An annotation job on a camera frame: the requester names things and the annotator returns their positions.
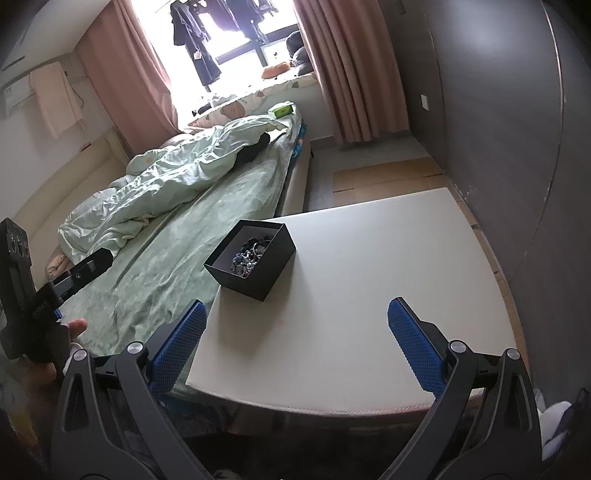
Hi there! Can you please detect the dark grey wardrobe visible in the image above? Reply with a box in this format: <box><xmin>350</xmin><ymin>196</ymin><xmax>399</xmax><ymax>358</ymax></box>
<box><xmin>396</xmin><ymin>0</ymin><xmax>591</xmax><ymax>409</ymax></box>

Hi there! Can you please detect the pink curtain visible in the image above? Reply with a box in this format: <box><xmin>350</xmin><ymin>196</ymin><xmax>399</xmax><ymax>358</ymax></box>
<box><xmin>293</xmin><ymin>0</ymin><xmax>410</xmax><ymax>149</ymax></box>
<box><xmin>76</xmin><ymin>0</ymin><xmax>182</xmax><ymax>158</ymax></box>

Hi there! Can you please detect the pile of mixed jewelry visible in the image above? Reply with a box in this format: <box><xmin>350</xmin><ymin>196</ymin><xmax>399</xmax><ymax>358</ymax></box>
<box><xmin>229</xmin><ymin>236</ymin><xmax>273</xmax><ymax>279</ymax></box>

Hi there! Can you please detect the dark hanging garment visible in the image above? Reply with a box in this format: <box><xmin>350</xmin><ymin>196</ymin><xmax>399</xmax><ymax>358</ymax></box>
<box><xmin>207</xmin><ymin>0</ymin><xmax>274</xmax><ymax>45</ymax></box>
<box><xmin>169</xmin><ymin>1</ymin><xmax>223</xmax><ymax>87</ymax></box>

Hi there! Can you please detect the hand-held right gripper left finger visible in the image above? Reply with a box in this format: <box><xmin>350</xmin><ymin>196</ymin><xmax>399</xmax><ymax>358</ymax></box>
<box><xmin>50</xmin><ymin>299</ymin><xmax>213</xmax><ymax>480</ymax></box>

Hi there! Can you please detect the pink pillow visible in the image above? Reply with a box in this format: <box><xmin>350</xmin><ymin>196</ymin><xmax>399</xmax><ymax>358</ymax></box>
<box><xmin>45</xmin><ymin>250</ymin><xmax>71</xmax><ymax>279</ymax></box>

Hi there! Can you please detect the pink hanging towel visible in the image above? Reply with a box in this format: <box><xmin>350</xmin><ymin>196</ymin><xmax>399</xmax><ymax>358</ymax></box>
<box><xmin>28</xmin><ymin>61</ymin><xmax>87</xmax><ymax>140</ymax></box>

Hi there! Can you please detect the black jewelry box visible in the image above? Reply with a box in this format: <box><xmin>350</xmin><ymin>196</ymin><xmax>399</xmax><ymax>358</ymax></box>
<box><xmin>204</xmin><ymin>220</ymin><xmax>297</xmax><ymax>303</ymax></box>

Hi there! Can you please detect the flattened cardboard sheet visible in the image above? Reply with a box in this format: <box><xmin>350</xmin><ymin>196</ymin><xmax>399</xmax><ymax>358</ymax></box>
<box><xmin>332</xmin><ymin>157</ymin><xmax>526</xmax><ymax>348</ymax></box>

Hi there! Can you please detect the light green duvet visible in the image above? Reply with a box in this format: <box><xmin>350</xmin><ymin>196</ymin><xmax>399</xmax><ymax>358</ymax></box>
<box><xmin>57</xmin><ymin>114</ymin><xmax>290</xmax><ymax>260</ymax></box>

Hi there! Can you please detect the dark blue pillow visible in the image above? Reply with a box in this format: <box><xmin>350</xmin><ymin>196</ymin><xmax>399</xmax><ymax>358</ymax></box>
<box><xmin>285</xmin><ymin>31</ymin><xmax>315</xmax><ymax>75</ymax></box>

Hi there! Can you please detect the green sheeted bed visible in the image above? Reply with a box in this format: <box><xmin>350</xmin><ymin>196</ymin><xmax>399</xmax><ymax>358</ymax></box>
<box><xmin>45</xmin><ymin>108</ymin><xmax>313</xmax><ymax>398</ymax></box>

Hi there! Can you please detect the dark cloth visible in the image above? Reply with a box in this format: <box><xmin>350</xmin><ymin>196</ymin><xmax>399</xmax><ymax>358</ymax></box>
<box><xmin>235</xmin><ymin>132</ymin><xmax>272</xmax><ymax>166</ymax></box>

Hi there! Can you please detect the white air conditioner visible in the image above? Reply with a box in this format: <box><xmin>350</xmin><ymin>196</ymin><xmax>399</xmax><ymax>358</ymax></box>
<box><xmin>0</xmin><ymin>54</ymin><xmax>41</xmax><ymax>117</ymax></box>

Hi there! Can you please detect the person's left hand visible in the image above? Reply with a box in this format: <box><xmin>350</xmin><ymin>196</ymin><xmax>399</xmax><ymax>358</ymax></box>
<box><xmin>68</xmin><ymin>318</ymin><xmax>89</xmax><ymax>352</ymax></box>

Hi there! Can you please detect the white cloth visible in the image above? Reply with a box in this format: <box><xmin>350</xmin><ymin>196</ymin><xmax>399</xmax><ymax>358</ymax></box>
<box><xmin>537</xmin><ymin>401</ymin><xmax>576</xmax><ymax>463</ymax></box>

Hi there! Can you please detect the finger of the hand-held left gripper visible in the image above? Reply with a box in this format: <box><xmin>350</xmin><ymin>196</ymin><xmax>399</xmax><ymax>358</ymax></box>
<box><xmin>50</xmin><ymin>248</ymin><xmax>114</xmax><ymax>302</ymax></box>

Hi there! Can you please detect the patterned window seat cushion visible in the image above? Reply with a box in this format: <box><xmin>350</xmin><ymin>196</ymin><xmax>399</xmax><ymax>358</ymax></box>
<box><xmin>187</xmin><ymin>73</ymin><xmax>320</xmax><ymax>131</ymax></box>

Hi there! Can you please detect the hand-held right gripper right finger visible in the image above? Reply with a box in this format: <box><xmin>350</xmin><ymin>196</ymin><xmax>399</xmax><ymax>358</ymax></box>
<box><xmin>382</xmin><ymin>296</ymin><xmax>544</xmax><ymax>480</ymax></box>

